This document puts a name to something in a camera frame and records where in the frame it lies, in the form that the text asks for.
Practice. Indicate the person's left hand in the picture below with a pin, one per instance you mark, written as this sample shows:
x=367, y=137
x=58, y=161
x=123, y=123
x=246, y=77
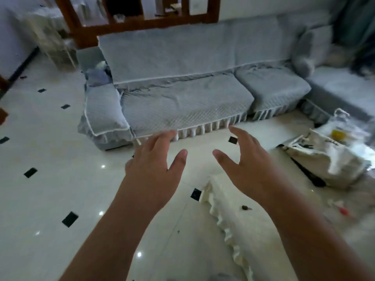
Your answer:
x=146, y=175

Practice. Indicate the person's right hand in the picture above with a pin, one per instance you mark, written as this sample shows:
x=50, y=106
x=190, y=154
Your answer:
x=255, y=172

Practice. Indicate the person's right thumb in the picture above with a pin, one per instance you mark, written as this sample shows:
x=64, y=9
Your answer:
x=225, y=160

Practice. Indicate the person's left thumb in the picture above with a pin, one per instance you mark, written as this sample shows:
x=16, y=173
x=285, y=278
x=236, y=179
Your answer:
x=178, y=163

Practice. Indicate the person's right forearm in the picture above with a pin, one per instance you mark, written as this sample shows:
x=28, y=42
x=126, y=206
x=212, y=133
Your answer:
x=307, y=239

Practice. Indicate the person's left forearm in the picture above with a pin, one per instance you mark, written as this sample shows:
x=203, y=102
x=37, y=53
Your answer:
x=114, y=242

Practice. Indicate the small dark object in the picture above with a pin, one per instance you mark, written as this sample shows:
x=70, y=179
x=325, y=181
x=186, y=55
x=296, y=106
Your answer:
x=245, y=207

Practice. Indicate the wide grey seat cushion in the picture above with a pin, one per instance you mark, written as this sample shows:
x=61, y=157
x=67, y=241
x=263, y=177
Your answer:
x=187, y=103

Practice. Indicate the grey fabric sofa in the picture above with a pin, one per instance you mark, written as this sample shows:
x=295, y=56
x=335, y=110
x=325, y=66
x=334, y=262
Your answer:
x=187, y=93

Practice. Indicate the white ruffled tablecloth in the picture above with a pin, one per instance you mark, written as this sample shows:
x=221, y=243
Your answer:
x=252, y=237

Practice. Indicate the narrow grey seat cushion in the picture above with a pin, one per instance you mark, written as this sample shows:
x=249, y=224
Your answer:
x=272, y=87

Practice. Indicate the grey quilted armrest cover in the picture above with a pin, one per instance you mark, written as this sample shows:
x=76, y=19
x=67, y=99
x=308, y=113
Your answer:
x=104, y=114

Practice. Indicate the white tote bag black print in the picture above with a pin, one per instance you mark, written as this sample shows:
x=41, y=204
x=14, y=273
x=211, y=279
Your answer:
x=325, y=158

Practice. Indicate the grey quilted backrest cover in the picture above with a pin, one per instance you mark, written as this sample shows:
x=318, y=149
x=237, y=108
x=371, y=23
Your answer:
x=187, y=52

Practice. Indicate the yellow item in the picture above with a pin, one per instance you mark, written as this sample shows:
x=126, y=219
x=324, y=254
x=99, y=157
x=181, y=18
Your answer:
x=337, y=134

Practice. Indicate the blue and white cloth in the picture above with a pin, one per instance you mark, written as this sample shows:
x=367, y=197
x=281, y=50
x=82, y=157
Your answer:
x=98, y=74

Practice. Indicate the red and white small object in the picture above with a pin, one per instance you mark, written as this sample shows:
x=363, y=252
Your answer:
x=341, y=208

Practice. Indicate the clear plastic bag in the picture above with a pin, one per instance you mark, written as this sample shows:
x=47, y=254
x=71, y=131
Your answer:
x=354, y=134

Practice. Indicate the grey throw pillow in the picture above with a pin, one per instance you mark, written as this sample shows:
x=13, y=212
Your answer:
x=312, y=49

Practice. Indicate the brown wooden room divider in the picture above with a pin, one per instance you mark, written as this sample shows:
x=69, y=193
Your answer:
x=140, y=23

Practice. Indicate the black fuzzy item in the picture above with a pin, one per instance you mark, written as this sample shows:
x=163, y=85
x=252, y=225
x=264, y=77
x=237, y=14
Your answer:
x=364, y=59

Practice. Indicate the clear plastic storage container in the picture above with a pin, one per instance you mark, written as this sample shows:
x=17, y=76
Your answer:
x=48, y=37

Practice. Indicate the brown wooden furniture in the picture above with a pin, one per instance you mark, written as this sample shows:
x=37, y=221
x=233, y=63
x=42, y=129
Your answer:
x=3, y=114

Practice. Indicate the teal curtain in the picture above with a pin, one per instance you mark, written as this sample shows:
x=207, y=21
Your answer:
x=356, y=17

